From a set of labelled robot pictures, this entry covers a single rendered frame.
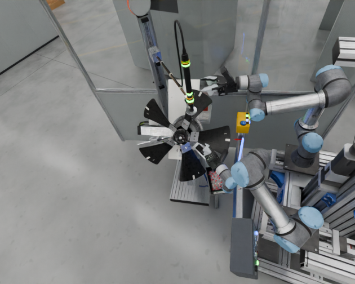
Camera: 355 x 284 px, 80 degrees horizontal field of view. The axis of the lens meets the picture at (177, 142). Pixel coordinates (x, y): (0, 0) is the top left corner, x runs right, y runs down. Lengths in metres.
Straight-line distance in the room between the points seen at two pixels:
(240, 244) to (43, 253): 2.39
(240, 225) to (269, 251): 1.09
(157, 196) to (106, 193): 0.68
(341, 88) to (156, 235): 2.11
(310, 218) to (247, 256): 0.38
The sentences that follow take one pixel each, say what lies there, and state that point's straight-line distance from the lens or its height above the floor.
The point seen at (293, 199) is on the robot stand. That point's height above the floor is 0.95.
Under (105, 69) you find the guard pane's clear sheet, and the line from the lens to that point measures 2.37.
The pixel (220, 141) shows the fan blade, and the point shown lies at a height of 1.18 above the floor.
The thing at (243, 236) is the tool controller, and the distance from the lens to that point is 1.23.
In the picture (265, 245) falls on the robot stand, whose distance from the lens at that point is 2.32.
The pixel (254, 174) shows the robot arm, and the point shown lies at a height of 1.49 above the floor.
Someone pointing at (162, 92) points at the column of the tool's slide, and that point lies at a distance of 2.10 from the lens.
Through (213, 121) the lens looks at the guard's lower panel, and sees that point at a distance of 2.51.
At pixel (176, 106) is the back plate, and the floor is 1.20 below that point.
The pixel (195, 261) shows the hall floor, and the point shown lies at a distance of 2.46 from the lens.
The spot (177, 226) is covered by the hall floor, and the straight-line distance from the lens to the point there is 2.54.
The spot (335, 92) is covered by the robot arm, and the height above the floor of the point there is 1.66.
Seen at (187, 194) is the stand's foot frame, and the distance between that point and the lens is 2.56.
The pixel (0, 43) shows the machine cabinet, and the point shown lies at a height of 0.52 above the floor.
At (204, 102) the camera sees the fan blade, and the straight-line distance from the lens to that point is 1.50.
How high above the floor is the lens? 2.44
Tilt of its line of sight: 53 degrees down
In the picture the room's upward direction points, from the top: 13 degrees counter-clockwise
